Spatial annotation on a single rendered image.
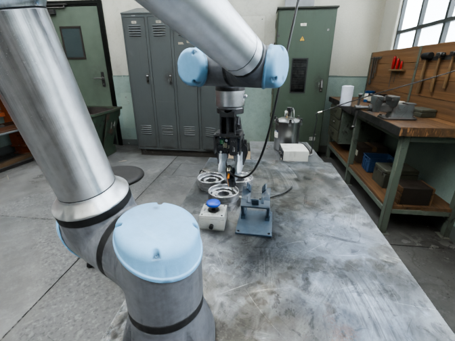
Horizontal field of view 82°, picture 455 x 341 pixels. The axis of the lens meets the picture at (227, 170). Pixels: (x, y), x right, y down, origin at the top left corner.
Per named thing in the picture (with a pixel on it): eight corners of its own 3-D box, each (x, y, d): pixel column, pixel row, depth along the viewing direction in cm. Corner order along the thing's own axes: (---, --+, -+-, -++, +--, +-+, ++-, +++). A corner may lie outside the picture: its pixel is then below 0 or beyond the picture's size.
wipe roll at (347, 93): (337, 104, 280) (340, 84, 273) (349, 104, 279) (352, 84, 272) (340, 105, 270) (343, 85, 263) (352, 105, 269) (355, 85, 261)
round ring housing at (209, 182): (224, 193, 95) (224, 183, 94) (196, 193, 96) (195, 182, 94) (225, 181, 105) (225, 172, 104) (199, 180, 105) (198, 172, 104)
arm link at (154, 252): (163, 346, 33) (152, 260, 28) (103, 297, 40) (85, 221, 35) (219, 285, 42) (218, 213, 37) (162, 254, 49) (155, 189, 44)
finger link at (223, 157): (212, 185, 73) (215, 153, 70) (217, 176, 79) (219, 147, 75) (223, 186, 73) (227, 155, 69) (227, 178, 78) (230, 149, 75)
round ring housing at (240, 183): (251, 180, 106) (252, 171, 104) (253, 192, 96) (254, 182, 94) (225, 180, 106) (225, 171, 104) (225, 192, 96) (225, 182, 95)
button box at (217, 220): (204, 216, 81) (204, 201, 79) (227, 217, 80) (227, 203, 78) (198, 231, 73) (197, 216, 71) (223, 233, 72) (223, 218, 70)
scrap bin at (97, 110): (31, 164, 355) (15, 112, 329) (68, 149, 424) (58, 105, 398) (103, 168, 343) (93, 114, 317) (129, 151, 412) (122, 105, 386)
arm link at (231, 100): (219, 88, 70) (248, 89, 69) (219, 106, 72) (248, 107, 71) (212, 91, 64) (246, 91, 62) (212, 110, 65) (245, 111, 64)
